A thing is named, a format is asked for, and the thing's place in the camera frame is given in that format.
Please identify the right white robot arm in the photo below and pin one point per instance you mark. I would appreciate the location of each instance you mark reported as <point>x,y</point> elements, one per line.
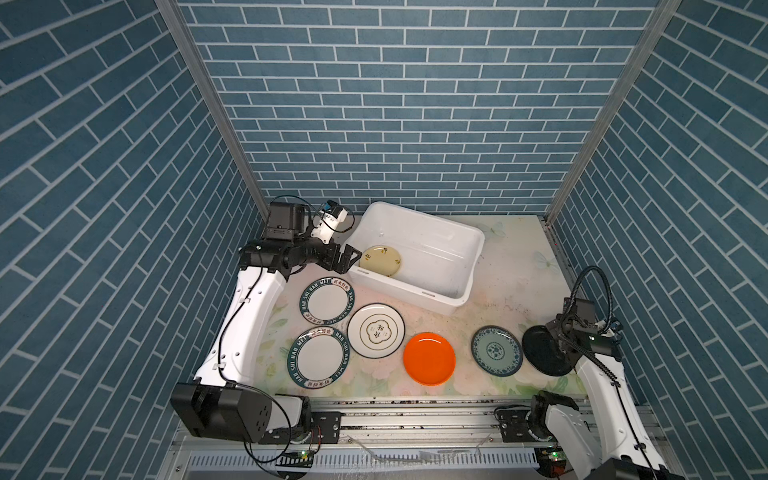
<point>619,447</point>

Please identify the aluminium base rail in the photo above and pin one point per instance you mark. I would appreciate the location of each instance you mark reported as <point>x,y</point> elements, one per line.
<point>412,422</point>

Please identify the orange plate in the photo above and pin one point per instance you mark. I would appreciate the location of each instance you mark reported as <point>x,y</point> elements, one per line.
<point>429,359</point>

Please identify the green patterned plate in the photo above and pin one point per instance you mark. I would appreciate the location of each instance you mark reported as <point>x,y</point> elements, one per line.
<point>497,351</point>

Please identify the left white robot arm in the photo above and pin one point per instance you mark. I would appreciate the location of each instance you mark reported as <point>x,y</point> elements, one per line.
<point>221,401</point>

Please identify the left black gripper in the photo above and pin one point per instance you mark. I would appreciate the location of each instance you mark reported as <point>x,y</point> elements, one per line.
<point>342,264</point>

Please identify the white plastic bin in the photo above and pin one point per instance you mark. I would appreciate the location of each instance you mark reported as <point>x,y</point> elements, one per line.
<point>438,256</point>

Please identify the lower green rimmed white plate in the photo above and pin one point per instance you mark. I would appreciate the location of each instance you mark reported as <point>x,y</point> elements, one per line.
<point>318,357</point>

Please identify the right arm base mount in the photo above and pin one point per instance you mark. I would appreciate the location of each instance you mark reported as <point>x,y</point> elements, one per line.
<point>517,424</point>

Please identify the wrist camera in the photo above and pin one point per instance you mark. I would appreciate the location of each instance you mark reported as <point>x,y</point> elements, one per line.
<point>577,306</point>
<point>331,219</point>

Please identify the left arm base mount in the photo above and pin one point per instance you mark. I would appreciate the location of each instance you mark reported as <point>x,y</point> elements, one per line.
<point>324,427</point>

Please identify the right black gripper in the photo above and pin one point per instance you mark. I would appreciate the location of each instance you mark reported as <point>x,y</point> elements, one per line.
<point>556,326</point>

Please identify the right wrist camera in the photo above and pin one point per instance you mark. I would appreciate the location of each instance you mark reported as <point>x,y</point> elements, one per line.
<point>577,306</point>

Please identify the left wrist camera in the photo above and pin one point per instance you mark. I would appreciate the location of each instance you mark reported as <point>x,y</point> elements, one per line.
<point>331,219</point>

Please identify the green rimmed white plate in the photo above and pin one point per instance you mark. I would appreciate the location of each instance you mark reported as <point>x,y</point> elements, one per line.
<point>327,301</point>
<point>318,357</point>

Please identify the white plate black pattern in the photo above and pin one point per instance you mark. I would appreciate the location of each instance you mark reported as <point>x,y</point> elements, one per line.
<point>376,331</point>

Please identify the upper green rimmed white plate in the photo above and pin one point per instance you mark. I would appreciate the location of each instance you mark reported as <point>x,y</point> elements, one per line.
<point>327,301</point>

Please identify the yellow plate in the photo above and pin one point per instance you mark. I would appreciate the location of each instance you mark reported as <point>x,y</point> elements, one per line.
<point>382,260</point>

